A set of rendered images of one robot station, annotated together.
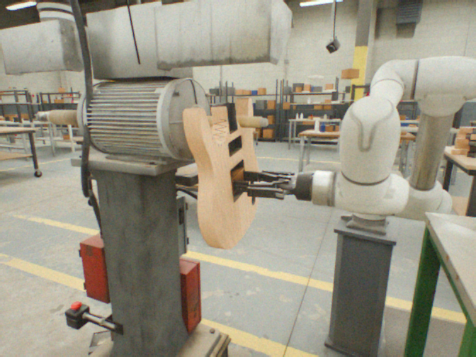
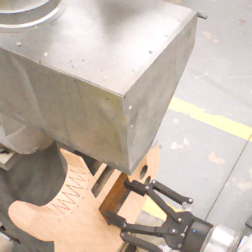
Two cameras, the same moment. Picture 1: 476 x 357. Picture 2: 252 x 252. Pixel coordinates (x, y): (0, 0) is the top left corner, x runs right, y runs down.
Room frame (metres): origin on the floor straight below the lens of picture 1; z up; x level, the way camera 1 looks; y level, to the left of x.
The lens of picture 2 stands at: (0.40, -0.13, 1.80)
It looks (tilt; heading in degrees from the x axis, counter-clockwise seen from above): 52 degrees down; 7
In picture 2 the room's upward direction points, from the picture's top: 1 degrees counter-clockwise
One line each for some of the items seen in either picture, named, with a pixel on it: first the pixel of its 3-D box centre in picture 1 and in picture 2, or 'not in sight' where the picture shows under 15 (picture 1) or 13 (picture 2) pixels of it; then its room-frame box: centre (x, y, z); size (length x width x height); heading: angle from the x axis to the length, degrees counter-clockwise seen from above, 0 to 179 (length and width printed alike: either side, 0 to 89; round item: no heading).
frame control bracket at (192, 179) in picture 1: (199, 176); not in sight; (1.14, 0.15, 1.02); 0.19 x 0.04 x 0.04; 156
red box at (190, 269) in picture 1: (171, 285); not in sight; (1.18, 0.29, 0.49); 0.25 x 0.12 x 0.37; 66
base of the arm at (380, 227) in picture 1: (364, 219); not in sight; (1.41, -0.66, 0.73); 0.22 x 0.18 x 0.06; 59
